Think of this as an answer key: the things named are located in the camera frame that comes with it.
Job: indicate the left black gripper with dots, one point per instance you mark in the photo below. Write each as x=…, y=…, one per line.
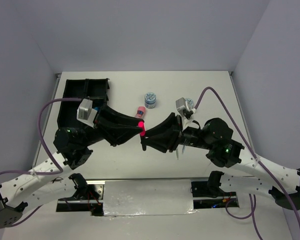
x=108, y=122

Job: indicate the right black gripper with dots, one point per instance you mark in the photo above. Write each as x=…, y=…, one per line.
x=164, y=135

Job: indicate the pink highlighter cap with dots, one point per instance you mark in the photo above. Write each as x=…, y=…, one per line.
x=141, y=125

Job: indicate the pink highlighter marker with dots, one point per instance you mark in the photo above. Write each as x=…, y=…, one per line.
x=142, y=135

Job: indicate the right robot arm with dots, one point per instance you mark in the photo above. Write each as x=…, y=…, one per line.
x=263, y=177

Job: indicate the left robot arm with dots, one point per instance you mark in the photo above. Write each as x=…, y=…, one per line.
x=55, y=178

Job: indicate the blue pen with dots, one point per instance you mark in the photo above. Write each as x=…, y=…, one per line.
x=183, y=149

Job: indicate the pink-capped clear tube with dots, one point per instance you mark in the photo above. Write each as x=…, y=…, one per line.
x=140, y=113

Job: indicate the blue-lidded jar right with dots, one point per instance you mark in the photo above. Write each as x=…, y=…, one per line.
x=190, y=102

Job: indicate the blue-lidded jar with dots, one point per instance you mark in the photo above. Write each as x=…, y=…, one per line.
x=190, y=102
x=150, y=100

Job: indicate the blue-lidded jar left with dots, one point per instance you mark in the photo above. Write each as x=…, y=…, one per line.
x=150, y=100

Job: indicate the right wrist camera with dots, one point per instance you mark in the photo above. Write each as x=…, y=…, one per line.
x=185, y=111

